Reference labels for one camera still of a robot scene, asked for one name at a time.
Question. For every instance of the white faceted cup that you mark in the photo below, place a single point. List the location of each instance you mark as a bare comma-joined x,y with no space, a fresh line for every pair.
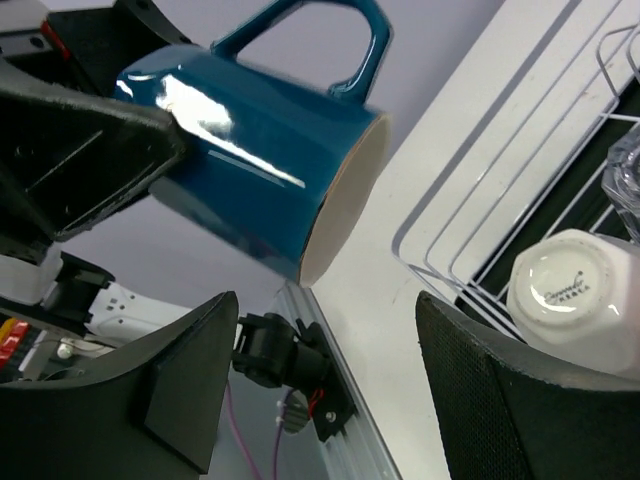
575,296

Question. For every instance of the aluminium rail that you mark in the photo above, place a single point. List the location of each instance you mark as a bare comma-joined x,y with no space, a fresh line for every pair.
353,447

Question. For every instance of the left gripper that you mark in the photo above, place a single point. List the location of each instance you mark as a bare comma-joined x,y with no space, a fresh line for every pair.
69,160

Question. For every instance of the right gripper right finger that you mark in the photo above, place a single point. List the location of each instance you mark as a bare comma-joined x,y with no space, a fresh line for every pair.
508,411

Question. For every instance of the dark blue mug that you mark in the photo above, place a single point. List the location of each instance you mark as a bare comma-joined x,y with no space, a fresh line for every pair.
279,170

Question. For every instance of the white wire dish rack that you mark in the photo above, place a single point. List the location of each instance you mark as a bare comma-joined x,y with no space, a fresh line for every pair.
543,82

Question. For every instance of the black drip tray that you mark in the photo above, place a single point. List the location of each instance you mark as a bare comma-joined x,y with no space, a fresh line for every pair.
575,200

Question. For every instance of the clear faceted glass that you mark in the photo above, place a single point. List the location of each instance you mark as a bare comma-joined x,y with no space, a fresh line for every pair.
620,181

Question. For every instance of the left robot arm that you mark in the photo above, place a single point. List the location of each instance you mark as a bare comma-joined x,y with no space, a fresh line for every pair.
45,286

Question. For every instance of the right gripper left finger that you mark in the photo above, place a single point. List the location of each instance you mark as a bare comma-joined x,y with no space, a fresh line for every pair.
147,410

